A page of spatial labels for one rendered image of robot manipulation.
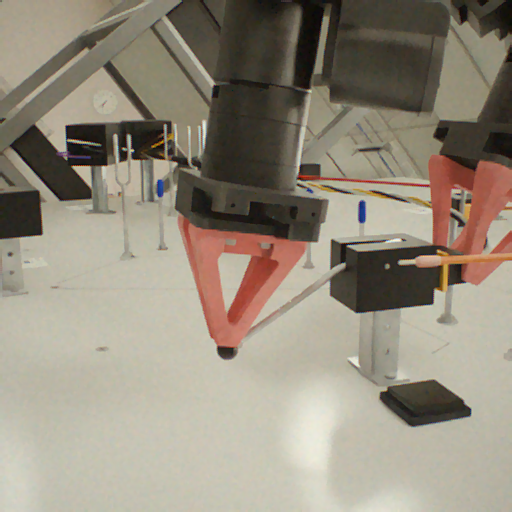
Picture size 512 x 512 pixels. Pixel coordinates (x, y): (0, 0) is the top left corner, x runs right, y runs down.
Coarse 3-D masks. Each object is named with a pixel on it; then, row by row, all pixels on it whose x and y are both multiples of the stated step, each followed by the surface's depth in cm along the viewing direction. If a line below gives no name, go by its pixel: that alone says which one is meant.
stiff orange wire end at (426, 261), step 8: (424, 256) 33; (432, 256) 33; (456, 256) 33; (464, 256) 33; (472, 256) 34; (480, 256) 34; (488, 256) 34; (496, 256) 34; (504, 256) 34; (400, 264) 33; (416, 264) 33; (424, 264) 33; (432, 264) 33; (440, 264) 33
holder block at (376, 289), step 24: (336, 240) 44; (360, 240) 44; (384, 240) 44; (408, 240) 44; (336, 264) 44; (360, 264) 41; (384, 264) 42; (408, 264) 42; (336, 288) 45; (360, 288) 42; (384, 288) 42; (408, 288) 43; (432, 288) 43; (360, 312) 42
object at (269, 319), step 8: (392, 240) 44; (400, 240) 44; (344, 264) 43; (328, 272) 43; (336, 272) 43; (320, 280) 43; (328, 280) 43; (312, 288) 43; (296, 296) 43; (304, 296) 43; (288, 304) 43; (296, 304) 43; (280, 312) 42; (264, 320) 42; (272, 320) 42; (256, 328) 42; (248, 336) 42; (240, 344) 42
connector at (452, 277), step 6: (438, 246) 47; (444, 246) 47; (450, 252) 45; (456, 252) 45; (462, 252) 45; (450, 264) 44; (456, 264) 44; (438, 270) 44; (450, 270) 44; (456, 270) 44; (438, 276) 44; (450, 276) 44; (456, 276) 45; (438, 282) 44; (450, 282) 44; (456, 282) 45; (462, 282) 45
